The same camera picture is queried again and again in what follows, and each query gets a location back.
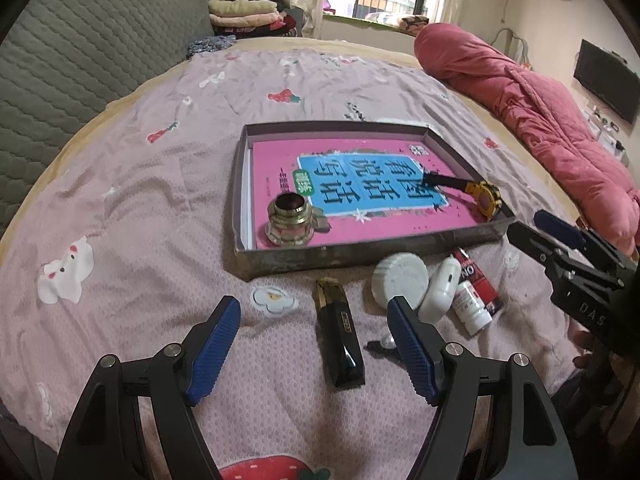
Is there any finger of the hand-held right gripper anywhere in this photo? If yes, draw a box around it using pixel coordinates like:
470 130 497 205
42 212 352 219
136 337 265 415
533 209 626 266
507 222 576 286

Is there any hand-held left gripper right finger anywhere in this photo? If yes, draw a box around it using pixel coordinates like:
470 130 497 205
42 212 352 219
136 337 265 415
386 295 581 480

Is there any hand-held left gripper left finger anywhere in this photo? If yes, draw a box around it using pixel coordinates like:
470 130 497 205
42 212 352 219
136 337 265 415
52 295 242 480

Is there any red and black can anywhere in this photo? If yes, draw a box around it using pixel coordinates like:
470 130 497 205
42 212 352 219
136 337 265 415
452 247 505 317

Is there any black and gold rectangular case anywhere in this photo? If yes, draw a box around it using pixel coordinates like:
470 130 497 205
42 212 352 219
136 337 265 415
313 277 366 390

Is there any small white bottle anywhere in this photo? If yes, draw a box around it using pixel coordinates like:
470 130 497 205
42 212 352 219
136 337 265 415
454 280 494 337

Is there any shallow grey cardboard box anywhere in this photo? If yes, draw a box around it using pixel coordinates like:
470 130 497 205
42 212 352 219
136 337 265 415
226 121 517 282

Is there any person's right hand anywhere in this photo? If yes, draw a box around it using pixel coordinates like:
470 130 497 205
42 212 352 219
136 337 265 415
566 317 608 371

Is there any yellow black tape measure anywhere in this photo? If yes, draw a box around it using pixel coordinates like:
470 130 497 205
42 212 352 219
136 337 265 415
422 172 502 221

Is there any white earbud case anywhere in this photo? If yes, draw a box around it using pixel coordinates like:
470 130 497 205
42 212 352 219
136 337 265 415
417 256 462 322

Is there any white round ribbed lid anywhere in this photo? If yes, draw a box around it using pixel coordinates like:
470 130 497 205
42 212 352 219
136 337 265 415
371 253 431 311

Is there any cluttered white shelf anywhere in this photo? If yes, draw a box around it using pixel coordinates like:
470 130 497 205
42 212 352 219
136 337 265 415
582 105 628 161

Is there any pink quilt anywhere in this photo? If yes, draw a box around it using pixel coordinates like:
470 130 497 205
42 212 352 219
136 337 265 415
414 22 640 256

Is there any brass pipe fitting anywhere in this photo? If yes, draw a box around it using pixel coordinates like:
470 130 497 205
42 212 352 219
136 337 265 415
264 195 331 247

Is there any pink printed bed sheet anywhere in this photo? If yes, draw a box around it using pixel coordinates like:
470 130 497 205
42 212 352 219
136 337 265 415
0 37 591 480

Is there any pink and blue book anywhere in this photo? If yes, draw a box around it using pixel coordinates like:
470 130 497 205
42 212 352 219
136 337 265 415
251 137 483 250

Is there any white metal rack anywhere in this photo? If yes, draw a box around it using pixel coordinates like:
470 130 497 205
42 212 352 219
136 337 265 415
492 27 531 61

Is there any folded cloth on windowsill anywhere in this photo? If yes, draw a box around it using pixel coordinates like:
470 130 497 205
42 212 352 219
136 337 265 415
390 14 431 36

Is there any dark patterned cloth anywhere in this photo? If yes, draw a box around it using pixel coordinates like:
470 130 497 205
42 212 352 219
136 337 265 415
186 35 237 60

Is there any grey quilted headboard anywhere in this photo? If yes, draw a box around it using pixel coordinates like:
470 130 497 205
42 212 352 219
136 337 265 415
0 0 216 241

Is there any pile of folded clothes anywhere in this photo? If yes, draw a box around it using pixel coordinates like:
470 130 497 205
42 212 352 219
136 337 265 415
207 0 301 38

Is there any black wall television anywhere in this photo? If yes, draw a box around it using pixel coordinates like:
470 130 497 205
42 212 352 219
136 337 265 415
572 39 640 125

